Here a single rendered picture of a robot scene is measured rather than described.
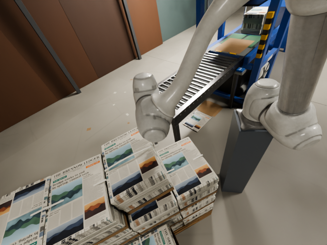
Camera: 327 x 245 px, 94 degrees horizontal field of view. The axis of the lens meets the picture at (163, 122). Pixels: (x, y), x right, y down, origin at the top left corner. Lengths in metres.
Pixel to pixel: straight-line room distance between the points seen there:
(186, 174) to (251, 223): 1.00
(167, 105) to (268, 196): 1.69
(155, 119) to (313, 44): 0.46
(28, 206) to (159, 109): 0.84
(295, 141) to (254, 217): 1.19
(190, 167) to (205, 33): 0.78
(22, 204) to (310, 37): 1.30
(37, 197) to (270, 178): 2.00
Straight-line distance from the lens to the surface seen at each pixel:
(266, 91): 0.91
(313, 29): 0.57
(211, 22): 0.58
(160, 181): 0.82
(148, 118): 0.46
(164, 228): 1.20
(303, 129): 0.83
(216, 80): 1.82
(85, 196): 0.90
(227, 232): 1.81
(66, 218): 0.92
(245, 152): 1.24
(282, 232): 1.94
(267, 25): 2.12
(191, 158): 1.09
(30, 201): 1.09
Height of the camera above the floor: 1.77
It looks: 45 degrees down
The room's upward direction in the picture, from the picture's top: 13 degrees counter-clockwise
